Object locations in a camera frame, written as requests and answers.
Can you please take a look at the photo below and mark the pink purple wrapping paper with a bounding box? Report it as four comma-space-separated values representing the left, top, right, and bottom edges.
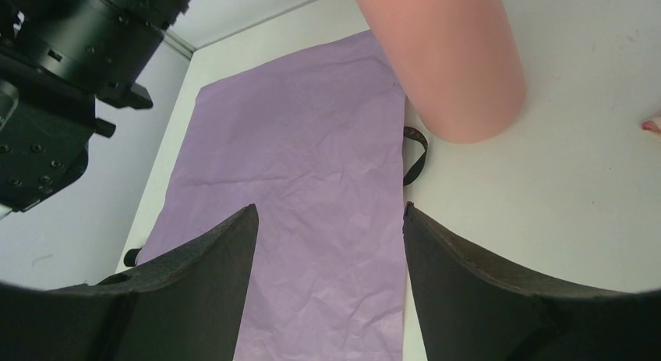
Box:
138, 31, 406, 360

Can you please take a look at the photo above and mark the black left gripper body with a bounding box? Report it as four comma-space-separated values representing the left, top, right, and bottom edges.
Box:
1, 0, 191, 213

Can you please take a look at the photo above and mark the pink cylindrical vase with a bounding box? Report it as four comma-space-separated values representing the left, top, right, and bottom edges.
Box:
355, 0, 526, 143

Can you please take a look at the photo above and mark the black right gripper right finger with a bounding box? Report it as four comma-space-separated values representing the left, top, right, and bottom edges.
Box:
403, 204, 660, 360

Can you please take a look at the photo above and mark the floral patterned cloth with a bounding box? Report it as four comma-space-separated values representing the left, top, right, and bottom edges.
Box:
641, 116, 661, 136

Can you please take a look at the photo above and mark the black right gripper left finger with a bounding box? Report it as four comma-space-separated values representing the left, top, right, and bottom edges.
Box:
1, 205, 259, 360

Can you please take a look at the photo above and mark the black ribbon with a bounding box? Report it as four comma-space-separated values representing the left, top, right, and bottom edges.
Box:
402, 126, 429, 187

